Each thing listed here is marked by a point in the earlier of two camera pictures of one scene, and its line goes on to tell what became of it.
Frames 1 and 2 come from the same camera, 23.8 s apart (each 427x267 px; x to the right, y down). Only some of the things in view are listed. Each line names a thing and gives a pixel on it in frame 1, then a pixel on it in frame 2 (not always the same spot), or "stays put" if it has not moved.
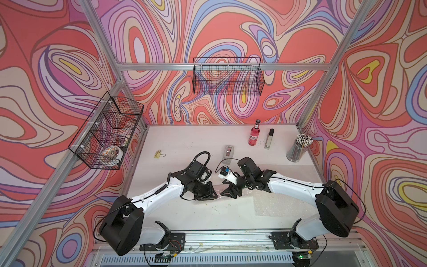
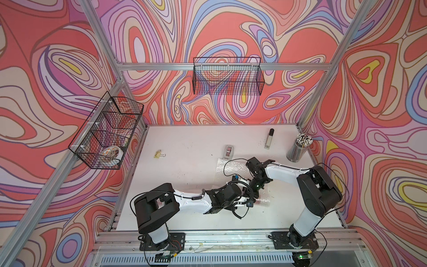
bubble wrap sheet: [280, 204] → [227, 168]
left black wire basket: [101, 142] stays put
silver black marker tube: [269, 138] stays put
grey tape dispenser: [228, 154] stays put
